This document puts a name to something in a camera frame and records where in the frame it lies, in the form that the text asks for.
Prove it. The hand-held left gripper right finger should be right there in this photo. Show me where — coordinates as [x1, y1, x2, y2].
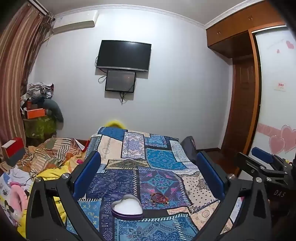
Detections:
[194, 150, 271, 241]

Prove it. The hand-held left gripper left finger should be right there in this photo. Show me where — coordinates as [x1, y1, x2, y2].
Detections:
[25, 151, 104, 241]

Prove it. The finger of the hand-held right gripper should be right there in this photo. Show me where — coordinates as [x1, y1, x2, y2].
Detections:
[251, 146, 293, 168]
[233, 152, 287, 184]

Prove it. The heart-shaped purple tin box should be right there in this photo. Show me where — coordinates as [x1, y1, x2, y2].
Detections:
[110, 194, 144, 221]

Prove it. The red cord beaded bracelet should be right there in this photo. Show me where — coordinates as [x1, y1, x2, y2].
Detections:
[150, 187, 174, 202]

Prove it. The dark cloth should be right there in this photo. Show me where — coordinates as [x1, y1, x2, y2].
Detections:
[180, 136, 197, 163]

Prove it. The yellow blanket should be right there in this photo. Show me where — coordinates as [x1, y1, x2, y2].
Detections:
[17, 158, 81, 239]

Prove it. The patterned beige blanket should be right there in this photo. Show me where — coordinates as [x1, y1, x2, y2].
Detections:
[17, 137, 89, 176]

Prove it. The white heart-decorated sliding door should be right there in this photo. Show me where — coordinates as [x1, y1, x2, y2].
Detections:
[248, 23, 296, 164]

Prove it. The blue patchwork blanket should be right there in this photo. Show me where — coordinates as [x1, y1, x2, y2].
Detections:
[66, 126, 234, 241]

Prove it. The brown wooden door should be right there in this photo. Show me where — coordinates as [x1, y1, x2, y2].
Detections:
[232, 62, 255, 151]

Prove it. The yellow fluffy object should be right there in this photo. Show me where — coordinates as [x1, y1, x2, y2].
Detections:
[105, 119, 127, 129]

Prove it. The green patterned cloth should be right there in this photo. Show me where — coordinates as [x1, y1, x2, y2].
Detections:
[23, 115, 58, 140]

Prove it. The pink sock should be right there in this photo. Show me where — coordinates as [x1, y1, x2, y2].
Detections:
[9, 181, 30, 209]

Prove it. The red and white box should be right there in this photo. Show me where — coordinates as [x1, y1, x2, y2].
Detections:
[1, 137, 25, 167]

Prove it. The orange box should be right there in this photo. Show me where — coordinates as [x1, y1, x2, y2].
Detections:
[25, 108, 47, 119]

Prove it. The white cartoon printed cloth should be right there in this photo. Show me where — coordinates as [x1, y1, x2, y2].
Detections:
[0, 166, 33, 232]

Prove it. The small black monitor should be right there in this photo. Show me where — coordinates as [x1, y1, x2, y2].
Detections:
[105, 70, 137, 93]

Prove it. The pile of clothes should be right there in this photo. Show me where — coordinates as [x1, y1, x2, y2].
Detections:
[20, 81, 55, 103]

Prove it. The wooden wardrobe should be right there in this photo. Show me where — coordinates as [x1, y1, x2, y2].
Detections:
[205, 0, 288, 160]

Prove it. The striped brown curtain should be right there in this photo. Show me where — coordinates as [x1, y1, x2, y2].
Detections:
[0, 0, 55, 167]

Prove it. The white air conditioner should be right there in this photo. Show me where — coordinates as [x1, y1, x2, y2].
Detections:
[52, 10, 100, 35]

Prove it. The black wall television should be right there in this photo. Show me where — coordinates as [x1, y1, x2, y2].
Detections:
[96, 40, 152, 73]

